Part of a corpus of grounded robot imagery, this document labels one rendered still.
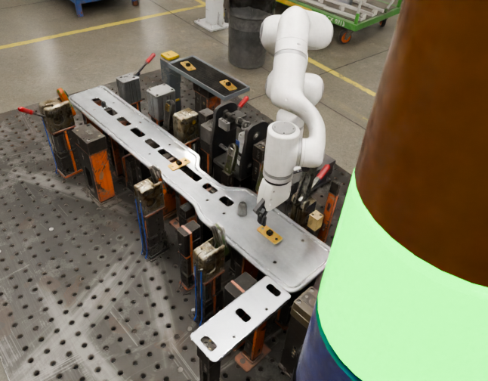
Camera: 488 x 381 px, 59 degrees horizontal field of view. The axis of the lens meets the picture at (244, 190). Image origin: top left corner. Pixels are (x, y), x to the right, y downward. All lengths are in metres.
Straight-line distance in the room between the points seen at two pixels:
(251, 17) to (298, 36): 3.10
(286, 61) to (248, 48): 3.28
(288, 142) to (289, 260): 0.39
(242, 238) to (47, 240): 0.83
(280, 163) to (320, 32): 0.45
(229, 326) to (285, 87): 0.64
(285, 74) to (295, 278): 0.57
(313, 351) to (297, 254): 1.17
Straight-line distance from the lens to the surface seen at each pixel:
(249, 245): 1.35
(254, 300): 1.23
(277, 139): 1.09
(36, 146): 2.38
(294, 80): 1.19
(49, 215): 1.97
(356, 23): 5.25
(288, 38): 1.23
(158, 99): 1.84
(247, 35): 4.42
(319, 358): 0.18
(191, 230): 1.40
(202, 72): 1.90
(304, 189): 1.40
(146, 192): 1.47
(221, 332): 1.17
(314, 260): 1.34
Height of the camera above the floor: 2.01
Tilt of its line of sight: 42 degrees down
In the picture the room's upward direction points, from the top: 4 degrees clockwise
